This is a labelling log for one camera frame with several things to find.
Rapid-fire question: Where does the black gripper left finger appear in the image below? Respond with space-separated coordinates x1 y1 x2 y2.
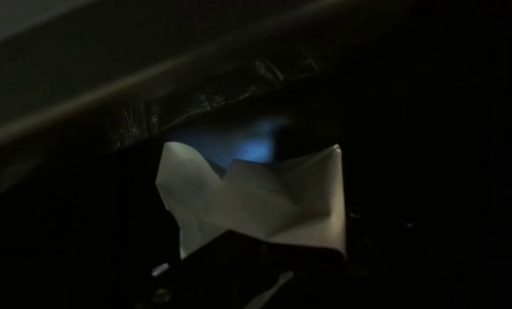
149 228 271 309

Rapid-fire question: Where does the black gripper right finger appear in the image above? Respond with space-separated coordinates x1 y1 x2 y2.
254 235 350 309

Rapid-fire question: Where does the white paper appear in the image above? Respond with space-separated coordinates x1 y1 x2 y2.
154 140 348 260

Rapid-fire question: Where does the black bin liner bag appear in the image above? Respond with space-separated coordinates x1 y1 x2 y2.
0 32 512 309

